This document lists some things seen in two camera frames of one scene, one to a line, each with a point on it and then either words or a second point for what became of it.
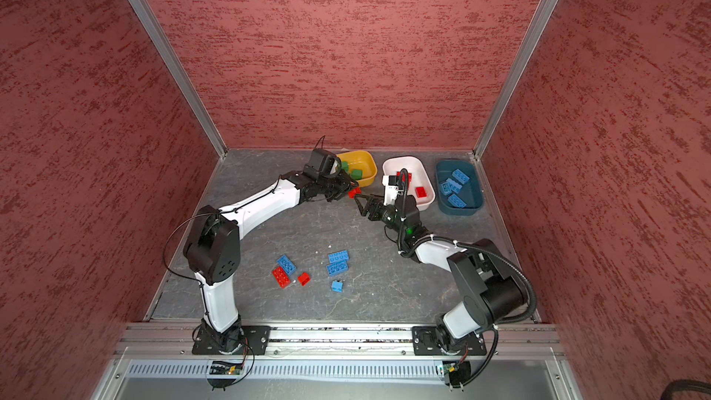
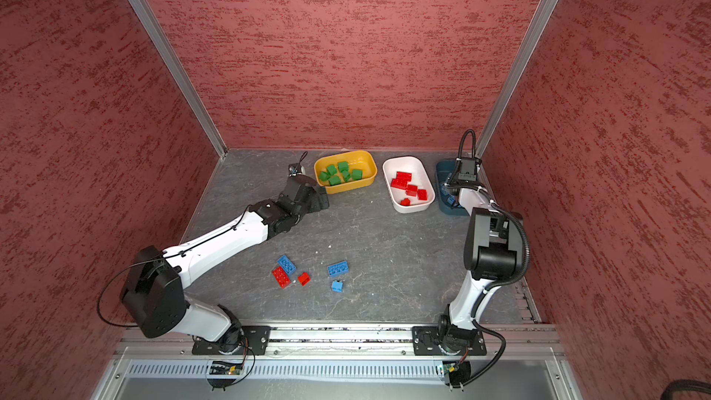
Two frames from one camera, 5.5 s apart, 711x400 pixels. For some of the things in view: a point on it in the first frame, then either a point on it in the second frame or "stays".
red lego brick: [354, 192] -> [412, 190]
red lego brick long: [281, 277] stays
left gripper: [345, 186] -> [317, 206]
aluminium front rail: [136, 342] stays
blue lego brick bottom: [287, 264] stays
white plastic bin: [420, 186] stays
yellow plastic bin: [361, 160] stays
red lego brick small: [304, 279] stays
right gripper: [377, 202] -> [448, 184]
